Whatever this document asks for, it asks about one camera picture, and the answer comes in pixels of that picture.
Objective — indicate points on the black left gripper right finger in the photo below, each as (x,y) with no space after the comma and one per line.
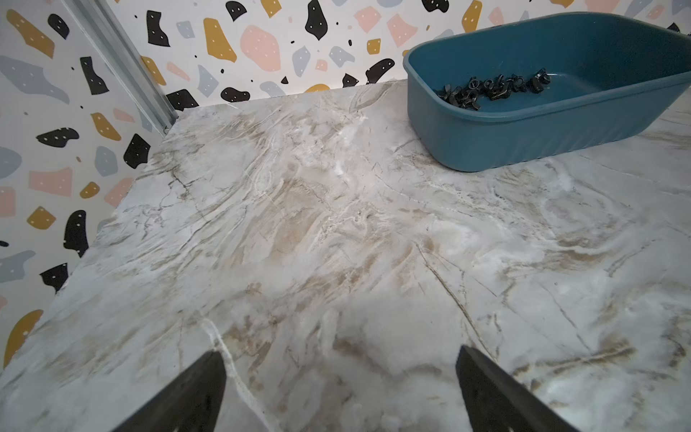
(495,401)

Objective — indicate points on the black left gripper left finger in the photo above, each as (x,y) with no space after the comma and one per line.
(192,402)

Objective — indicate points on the teal plastic storage box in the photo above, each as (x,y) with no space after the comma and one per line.
(611,77)

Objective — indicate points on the pile of black wing nuts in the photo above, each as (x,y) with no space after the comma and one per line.
(498,88)

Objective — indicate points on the aluminium corner profile left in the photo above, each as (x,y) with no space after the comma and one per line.
(97,20)

